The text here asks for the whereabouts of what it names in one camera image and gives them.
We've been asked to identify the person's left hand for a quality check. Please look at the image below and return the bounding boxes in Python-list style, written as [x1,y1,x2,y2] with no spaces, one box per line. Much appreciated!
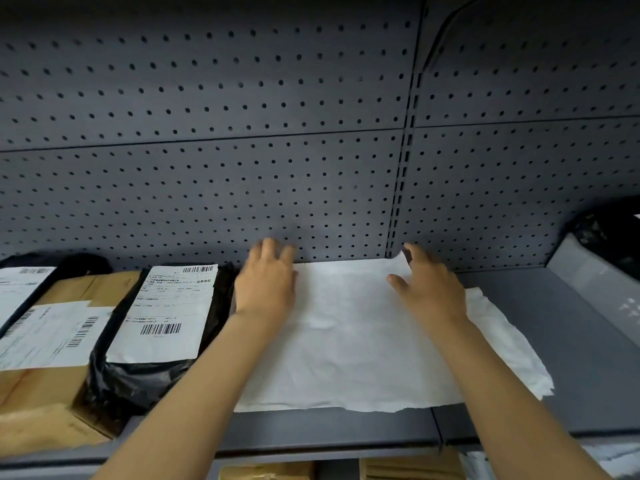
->
[234,238,299,320]

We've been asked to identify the person's right hand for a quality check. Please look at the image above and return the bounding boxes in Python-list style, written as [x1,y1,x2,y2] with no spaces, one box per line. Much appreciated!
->
[387,243,470,330]

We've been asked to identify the white paper sheet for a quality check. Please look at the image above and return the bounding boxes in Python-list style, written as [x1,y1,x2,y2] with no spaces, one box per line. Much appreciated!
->
[234,252,555,413]

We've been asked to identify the person's left forearm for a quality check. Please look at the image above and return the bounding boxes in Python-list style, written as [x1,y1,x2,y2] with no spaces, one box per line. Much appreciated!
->
[91,313,296,480]

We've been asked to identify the person's right forearm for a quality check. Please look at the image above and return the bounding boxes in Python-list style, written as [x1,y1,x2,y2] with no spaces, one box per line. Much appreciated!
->
[420,319,615,480]

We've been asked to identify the grey pegboard back panel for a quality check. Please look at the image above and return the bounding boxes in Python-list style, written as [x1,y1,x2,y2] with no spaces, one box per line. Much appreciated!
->
[0,0,640,273]

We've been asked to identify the black parcel bag, white label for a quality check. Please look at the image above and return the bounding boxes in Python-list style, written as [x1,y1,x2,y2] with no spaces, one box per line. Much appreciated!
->
[0,252,114,338]
[84,263,237,416]

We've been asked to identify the slotted grey shelf upright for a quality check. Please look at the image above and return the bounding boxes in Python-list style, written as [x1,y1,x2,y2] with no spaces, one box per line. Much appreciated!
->
[386,0,431,259]

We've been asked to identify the grey metal shelf board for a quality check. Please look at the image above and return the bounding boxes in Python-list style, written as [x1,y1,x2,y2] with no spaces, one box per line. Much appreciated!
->
[0,267,640,469]

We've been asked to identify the grey parcel bag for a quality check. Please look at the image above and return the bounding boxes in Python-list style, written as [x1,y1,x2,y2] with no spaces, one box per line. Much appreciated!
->
[544,233,640,336]

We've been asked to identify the crumpled black plastic bag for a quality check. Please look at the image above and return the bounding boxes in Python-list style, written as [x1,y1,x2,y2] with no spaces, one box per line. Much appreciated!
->
[566,196,640,286]

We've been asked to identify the labelled brown cardboard box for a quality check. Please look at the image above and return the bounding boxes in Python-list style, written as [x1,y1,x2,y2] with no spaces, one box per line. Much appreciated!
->
[0,270,145,413]

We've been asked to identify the white plastic parcel bag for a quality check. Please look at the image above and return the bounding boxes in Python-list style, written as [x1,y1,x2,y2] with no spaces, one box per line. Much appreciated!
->
[459,443,640,480]

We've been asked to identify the plain brown cardboard box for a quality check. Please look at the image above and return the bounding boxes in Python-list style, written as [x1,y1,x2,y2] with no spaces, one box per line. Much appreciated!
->
[0,402,112,458]

